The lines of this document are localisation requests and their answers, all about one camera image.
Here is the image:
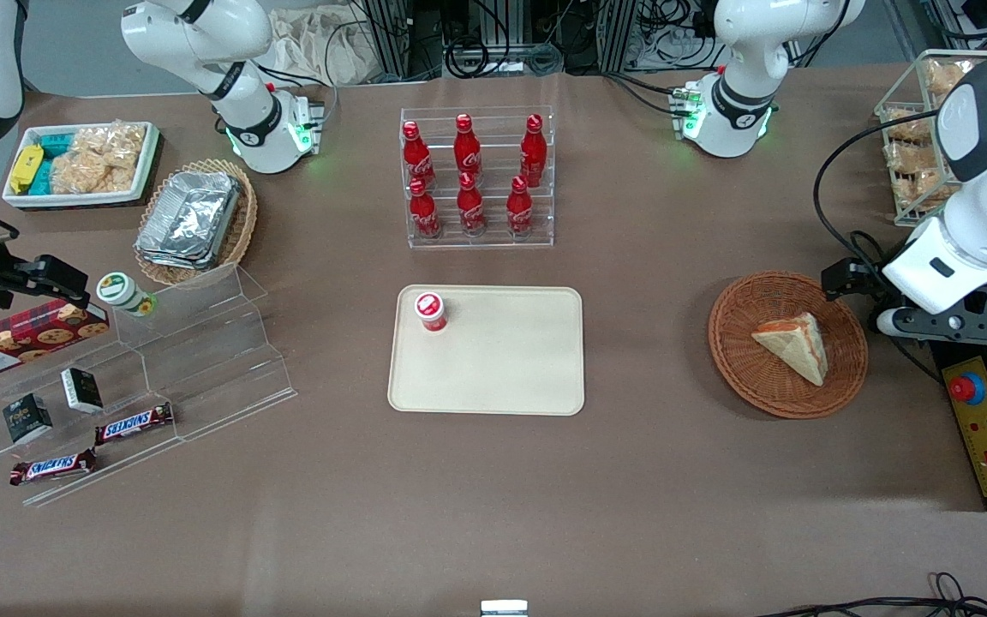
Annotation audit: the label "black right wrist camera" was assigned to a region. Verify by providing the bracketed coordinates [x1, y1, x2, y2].
[7, 254, 90, 308]

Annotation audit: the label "clear bag rice crackers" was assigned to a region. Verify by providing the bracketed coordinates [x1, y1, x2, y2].
[50, 150, 140, 195]
[74, 123, 148, 165]

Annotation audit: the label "red cola bottle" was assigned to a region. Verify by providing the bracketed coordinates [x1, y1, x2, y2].
[408, 177, 442, 239]
[402, 121, 436, 189]
[454, 113, 483, 181]
[506, 176, 535, 237]
[519, 114, 548, 188]
[457, 171, 487, 237]

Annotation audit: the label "clear acrylic stepped shelf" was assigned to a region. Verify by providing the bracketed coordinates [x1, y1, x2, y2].
[0, 261, 298, 508]

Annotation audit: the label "white rectangular snack tray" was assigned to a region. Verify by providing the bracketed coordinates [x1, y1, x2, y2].
[2, 121, 160, 209]

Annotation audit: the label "red cookie box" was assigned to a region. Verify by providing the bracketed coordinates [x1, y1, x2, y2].
[0, 299, 111, 383]

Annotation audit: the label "beige plastic tray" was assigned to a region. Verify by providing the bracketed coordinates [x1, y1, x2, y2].
[387, 285, 586, 417]

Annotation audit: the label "beige cloth bag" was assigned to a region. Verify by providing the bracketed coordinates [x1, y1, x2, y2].
[266, 4, 374, 87]

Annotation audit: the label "triangular sandwich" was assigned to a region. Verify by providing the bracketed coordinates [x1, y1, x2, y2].
[751, 311, 829, 387]

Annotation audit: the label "foil containers in wicker basket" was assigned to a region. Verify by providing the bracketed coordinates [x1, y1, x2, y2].
[134, 159, 259, 286]

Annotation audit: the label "round brown wicker basket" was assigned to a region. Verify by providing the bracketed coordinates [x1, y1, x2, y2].
[708, 271, 870, 420]

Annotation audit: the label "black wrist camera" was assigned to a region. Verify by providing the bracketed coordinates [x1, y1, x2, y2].
[7, 254, 90, 308]
[821, 255, 882, 303]

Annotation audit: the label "red cup white lid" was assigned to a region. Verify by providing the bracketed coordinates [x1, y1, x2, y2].
[413, 291, 449, 333]

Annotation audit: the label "yellow snack packet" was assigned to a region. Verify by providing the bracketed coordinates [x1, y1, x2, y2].
[10, 144, 45, 195]

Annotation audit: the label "bagged fried snack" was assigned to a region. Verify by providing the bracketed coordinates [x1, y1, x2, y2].
[894, 171, 962, 215]
[924, 58, 971, 97]
[883, 141, 950, 177]
[882, 107, 936, 145]

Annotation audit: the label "white wire basket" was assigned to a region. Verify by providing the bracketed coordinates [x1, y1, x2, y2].
[875, 50, 987, 228]

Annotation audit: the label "black cable bundle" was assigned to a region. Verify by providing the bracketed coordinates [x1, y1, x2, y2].
[442, 0, 565, 80]

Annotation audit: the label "clear acrylic bottle rack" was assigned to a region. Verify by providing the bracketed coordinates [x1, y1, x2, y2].
[400, 106, 555, 249]

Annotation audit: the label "small black box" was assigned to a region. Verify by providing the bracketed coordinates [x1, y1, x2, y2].
[61, 368, 105, 415]
[2, 393, 54, 445]

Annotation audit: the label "aluminium foil tray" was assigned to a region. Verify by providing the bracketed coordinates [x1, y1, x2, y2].
[135, 171, 242, 262]
[135, 244, 229, 272]

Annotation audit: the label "black floor cables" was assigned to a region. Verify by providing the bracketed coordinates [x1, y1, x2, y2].
[755, 572, 987, 617]

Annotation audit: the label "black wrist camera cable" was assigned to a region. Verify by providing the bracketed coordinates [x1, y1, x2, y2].
[813, 111, 944, 262]

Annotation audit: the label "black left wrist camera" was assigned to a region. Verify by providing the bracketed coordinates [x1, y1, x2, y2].
[821, 255, 882, 303]

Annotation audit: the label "green lid white jar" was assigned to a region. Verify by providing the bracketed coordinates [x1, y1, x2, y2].
[97, 272, 158, 318]

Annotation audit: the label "brown chocolate bar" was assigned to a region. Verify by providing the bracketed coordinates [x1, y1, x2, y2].
[94, 403, 175, 446]
[9, 448, 98, 487]

